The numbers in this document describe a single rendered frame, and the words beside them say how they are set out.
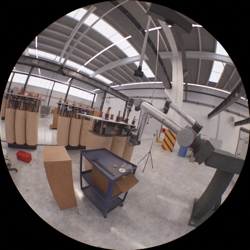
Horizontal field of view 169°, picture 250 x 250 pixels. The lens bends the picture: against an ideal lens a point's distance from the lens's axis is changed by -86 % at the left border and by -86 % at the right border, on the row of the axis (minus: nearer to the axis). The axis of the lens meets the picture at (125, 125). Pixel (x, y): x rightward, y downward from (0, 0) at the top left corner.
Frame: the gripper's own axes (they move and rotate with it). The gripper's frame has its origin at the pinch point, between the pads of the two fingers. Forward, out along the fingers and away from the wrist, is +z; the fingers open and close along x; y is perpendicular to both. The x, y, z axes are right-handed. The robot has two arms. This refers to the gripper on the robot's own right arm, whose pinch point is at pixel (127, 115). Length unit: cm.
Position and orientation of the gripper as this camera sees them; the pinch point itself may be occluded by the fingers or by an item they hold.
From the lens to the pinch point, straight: 177.4
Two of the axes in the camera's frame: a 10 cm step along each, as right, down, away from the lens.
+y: 9.4, 2.0, 2.9
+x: -2.7, -1.1, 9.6
